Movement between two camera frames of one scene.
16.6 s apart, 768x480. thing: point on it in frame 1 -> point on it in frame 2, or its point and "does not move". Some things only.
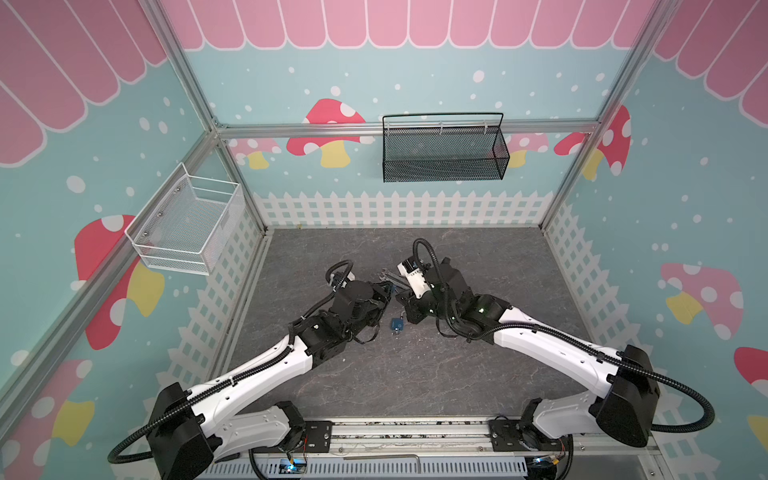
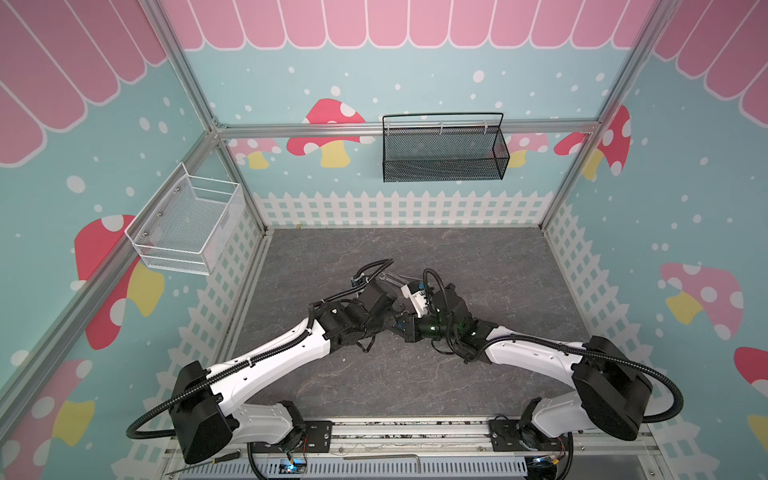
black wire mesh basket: [423, 147] does not move
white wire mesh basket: [190, 224] does not move
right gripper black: [411, 302] -> [411, 327]
